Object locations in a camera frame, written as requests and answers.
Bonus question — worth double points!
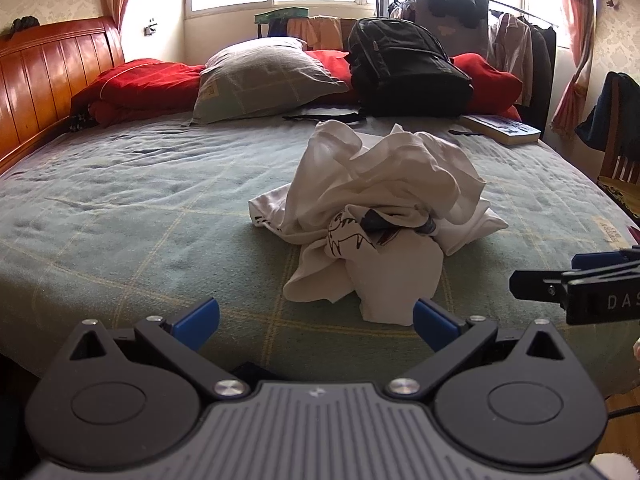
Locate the right orange curtain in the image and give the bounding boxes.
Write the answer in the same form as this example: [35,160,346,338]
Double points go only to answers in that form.
[551,0,596,139]

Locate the paperback book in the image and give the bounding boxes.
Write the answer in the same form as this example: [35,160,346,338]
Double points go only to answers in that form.
[458,115,540,146]

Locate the grey green pillow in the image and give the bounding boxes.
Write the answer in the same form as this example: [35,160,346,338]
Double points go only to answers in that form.
[192,37,348,124]

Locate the dark object on headboard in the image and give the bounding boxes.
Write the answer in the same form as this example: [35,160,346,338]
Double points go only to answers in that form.
[1,15,40,40]

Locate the items on window sill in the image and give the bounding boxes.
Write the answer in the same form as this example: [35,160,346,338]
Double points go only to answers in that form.
[254,6,357,51]

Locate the black backpack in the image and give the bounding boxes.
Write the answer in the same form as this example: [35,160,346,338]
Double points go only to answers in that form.
[282,17,475,124]

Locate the red quilt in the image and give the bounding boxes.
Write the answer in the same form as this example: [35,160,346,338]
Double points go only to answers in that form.
[70,53,523,129]

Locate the clothes rack with garments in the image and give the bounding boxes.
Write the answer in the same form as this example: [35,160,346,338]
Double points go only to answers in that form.
[375,0,556,130]

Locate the wooden headboard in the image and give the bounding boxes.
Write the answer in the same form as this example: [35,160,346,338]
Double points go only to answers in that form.
[0,16,124,172]

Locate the wooden chair with dark garment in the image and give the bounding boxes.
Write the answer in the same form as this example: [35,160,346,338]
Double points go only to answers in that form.
[575,72,640,223]

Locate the white printed long-sleeve shirt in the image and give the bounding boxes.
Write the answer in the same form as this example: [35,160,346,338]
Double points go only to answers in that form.
[248,120,507,326]

